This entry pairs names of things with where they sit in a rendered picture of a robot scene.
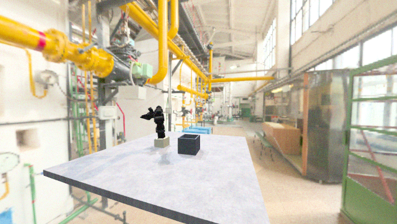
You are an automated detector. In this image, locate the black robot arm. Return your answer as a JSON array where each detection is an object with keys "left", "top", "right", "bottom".
[{"left": 148, "top": 106, "right": 165, "bottom": 139}]

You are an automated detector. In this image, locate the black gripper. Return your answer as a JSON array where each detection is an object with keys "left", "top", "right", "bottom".
[{"left": 140, "top": 112, "right": 155, "bottom": 120}]

